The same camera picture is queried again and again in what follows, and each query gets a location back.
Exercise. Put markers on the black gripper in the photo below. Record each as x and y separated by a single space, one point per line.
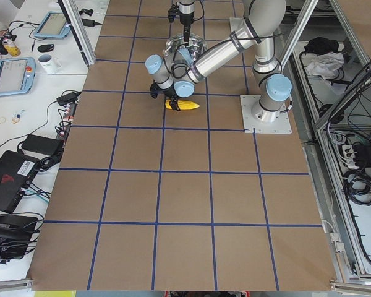
185 18
170 92

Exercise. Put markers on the yellow corn cob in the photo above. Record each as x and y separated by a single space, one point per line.
184 105

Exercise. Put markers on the glass pot lid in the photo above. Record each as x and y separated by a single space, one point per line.
191 51

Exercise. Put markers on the brown paper table cover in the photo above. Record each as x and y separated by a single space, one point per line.
148 198

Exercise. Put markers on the power strip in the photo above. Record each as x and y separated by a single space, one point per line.
66 113

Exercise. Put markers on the black power adapter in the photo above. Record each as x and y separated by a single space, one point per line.
68 98

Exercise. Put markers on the white mug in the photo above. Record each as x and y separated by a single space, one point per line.
50 64

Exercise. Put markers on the far blue teach pendant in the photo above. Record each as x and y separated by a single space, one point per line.
53 26

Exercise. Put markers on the blue teach pendant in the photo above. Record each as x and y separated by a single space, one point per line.
16 75
53 26

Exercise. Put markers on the black cloth bundle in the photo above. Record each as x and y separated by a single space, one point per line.
321 45

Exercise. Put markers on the white cloth bundle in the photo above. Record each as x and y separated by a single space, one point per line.
326 66

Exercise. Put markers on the near blue teach pendant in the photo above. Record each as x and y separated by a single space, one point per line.
16 75

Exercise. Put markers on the yellow bottle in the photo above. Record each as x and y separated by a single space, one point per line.
11 47

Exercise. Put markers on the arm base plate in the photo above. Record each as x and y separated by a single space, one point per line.
257 120

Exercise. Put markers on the aluminium frame post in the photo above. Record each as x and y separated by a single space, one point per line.
71 13

